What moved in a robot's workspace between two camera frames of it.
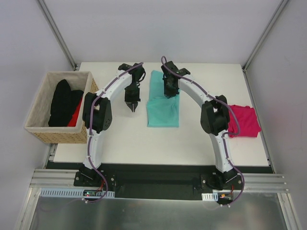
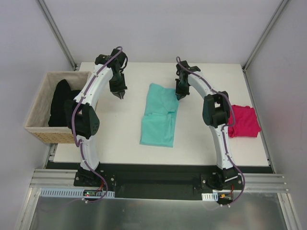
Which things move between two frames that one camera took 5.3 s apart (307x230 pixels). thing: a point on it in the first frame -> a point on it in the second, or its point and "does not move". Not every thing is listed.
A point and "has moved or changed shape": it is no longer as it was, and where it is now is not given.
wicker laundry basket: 37,122 does not move
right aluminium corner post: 280,8 does not move
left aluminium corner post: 57,32 does not move
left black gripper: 132,100 -> 118,88
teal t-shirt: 161,111 has moved or changed shape
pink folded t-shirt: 249,124 does not move
